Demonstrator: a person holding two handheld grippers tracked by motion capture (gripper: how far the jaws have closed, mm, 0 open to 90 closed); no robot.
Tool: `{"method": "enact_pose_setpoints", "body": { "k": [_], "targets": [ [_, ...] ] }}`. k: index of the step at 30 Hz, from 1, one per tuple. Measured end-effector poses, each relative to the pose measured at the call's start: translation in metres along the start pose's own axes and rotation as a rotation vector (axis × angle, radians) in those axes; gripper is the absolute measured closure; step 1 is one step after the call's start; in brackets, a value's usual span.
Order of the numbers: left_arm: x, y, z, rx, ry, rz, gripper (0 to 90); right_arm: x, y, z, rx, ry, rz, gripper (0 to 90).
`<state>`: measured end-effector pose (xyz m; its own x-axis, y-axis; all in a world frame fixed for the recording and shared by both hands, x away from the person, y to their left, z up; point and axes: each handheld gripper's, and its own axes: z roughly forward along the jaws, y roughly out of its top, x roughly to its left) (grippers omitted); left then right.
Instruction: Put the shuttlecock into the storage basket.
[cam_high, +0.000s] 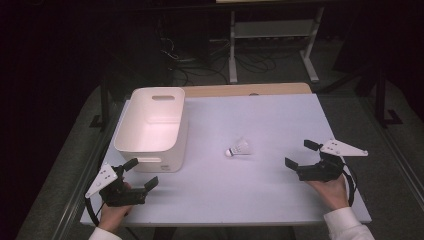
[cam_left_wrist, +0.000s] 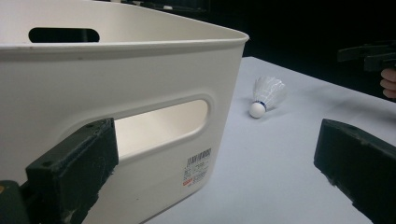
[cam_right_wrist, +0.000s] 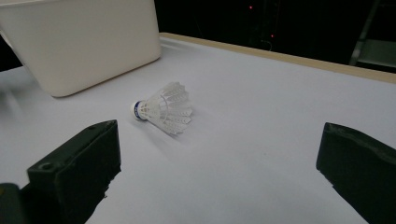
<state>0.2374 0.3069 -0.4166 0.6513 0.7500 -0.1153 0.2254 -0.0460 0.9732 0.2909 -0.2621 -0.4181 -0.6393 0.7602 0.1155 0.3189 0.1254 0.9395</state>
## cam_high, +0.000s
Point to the white metal desk frame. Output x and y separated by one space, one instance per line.
273 29

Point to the wooden table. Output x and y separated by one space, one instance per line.
246 89

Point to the white shuttlecock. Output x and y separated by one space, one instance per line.
240 148

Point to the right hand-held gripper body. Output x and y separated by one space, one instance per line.
320 172

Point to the white table board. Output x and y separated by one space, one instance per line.
240 193

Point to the person's right hand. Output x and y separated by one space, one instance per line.
331 195

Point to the white plastic storage bin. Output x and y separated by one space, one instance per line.
151 133

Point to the person's left hand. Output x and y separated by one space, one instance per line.
111 218

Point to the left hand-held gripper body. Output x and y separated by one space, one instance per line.
120 197

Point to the black metal stand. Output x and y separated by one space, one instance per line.
104 103
380 100

